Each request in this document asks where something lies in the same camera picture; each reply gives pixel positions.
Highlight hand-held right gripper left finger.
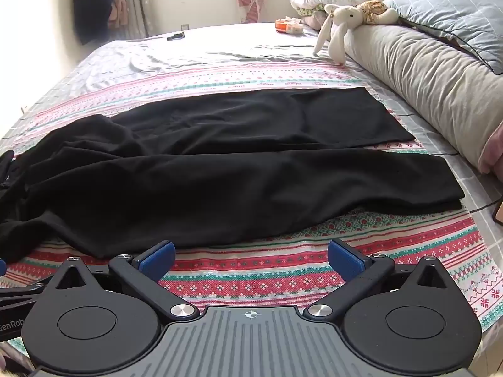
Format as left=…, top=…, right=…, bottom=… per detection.
left=45, top=241, right=200, bottom=321

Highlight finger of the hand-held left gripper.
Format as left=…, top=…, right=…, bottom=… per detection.
left=0, top=281, right=45, bottom=308

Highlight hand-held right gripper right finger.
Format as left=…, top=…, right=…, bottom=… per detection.
left=307, top=238, right=456, bottom=320

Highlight black fleece pants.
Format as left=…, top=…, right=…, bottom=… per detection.
left=0, top=86, right=466, bottom=262

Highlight long beige pillow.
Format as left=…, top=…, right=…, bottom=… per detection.
left=344, top=19, right=503, bottom=173

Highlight orange tissue pack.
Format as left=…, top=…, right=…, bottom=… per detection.
left=275, top=18, right=303, bottom=34

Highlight white stuffed bunny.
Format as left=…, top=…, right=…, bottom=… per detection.
left=313, top=0, right=399, bottom=66

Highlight hanging peach garment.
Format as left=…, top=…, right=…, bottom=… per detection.
left=109, top=0, right=128, bottom=28

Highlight hanging black garment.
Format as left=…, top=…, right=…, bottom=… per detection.
left=73, top=0, right=122, bottom=46

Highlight blue-grey pillow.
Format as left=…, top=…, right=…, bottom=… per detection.
left=383, top=0, right=503, bottom=75

